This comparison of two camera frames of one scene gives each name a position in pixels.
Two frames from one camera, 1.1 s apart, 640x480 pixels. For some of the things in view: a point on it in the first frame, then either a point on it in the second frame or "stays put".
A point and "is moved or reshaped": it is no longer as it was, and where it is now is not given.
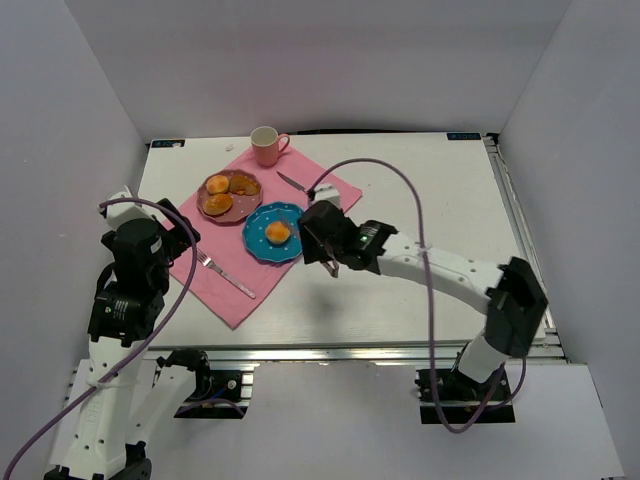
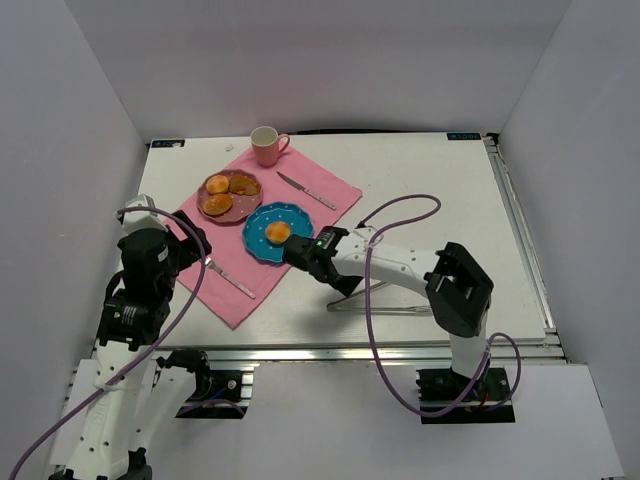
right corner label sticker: [464, 136] stays put
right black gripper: [320, 230] to [302, 253]
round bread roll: [277, 232] stays put
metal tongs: [335, 271] is moved or reshaped
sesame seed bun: [217, 204] stays put
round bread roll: [217, 184] stays put
